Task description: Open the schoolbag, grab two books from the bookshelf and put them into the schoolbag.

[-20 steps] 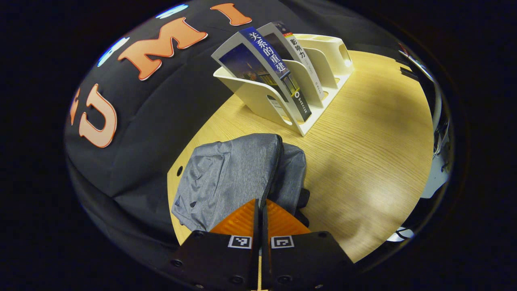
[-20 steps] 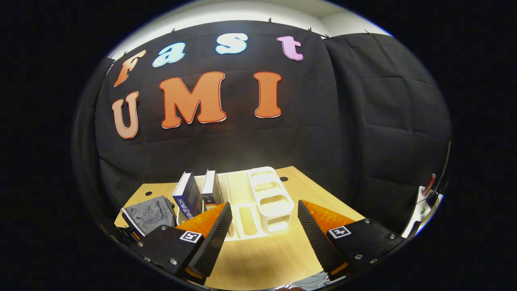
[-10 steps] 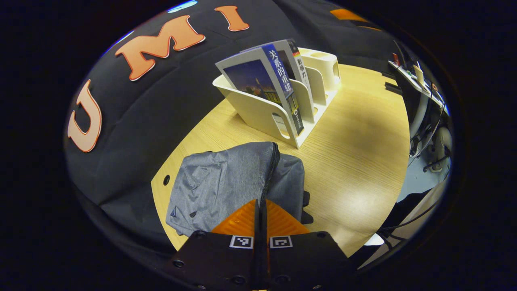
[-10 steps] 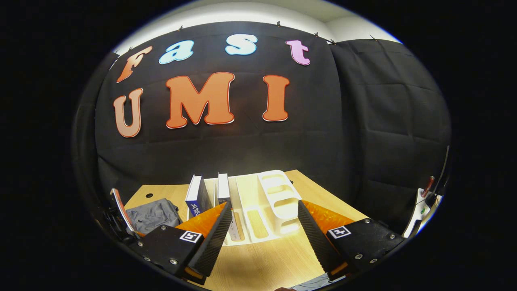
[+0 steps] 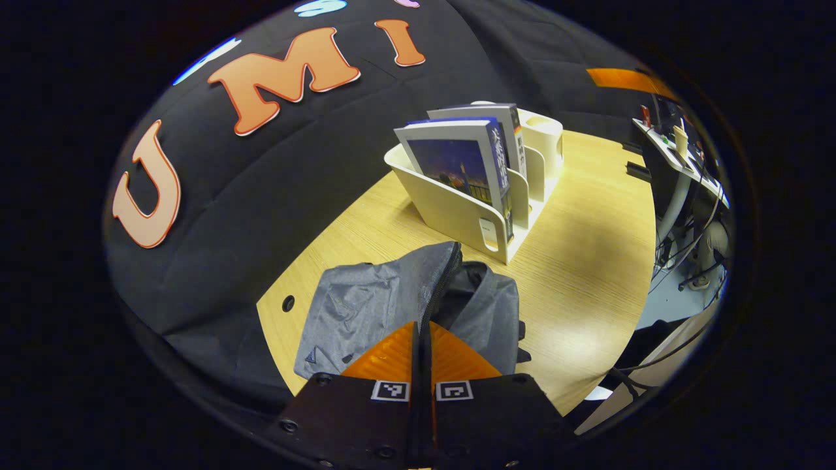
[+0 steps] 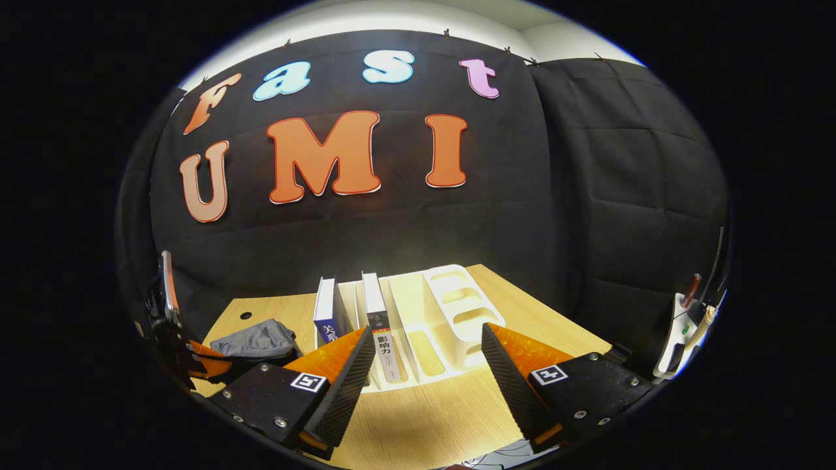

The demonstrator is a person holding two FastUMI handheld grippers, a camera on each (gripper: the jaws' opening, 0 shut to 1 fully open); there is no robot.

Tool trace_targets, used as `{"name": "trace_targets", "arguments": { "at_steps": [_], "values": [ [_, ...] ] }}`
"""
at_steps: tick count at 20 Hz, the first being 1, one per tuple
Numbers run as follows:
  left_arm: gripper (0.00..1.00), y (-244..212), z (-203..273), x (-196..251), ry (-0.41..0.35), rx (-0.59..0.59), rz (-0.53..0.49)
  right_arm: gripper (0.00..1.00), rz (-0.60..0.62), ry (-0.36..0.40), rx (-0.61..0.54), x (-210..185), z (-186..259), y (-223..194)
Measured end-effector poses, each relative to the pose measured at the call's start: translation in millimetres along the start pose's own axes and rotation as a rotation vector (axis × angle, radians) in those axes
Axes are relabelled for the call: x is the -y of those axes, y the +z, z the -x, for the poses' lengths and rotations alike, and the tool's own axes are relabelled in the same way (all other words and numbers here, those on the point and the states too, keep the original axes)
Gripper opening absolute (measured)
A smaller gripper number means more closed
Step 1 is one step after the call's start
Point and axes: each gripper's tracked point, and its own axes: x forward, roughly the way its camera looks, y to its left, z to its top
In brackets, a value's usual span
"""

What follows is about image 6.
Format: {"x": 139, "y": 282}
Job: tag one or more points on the grey spine book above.
{"x": 382, "y": 333}

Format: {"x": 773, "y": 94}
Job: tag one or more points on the black backdrop cloth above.
{"x": 418, "y": 228}

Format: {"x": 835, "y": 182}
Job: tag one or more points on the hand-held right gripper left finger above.
{"x": 349, "y": 385}

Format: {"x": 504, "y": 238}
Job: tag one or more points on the blue cover book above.
{"x": 325, "y": 313}

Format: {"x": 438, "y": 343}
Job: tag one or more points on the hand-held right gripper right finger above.
{"x": 509, "y": 385}

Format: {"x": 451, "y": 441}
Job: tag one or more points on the black table clamp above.
{"x": 618, "y": 354}

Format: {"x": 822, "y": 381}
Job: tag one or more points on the grey schoolbag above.
{"x": 255, "y": 339}

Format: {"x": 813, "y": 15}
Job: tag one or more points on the white bookshelf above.
{"x": 457, "y": 307}

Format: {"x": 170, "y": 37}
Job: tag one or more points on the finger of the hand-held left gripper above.
{"x": 209, "y": 365}

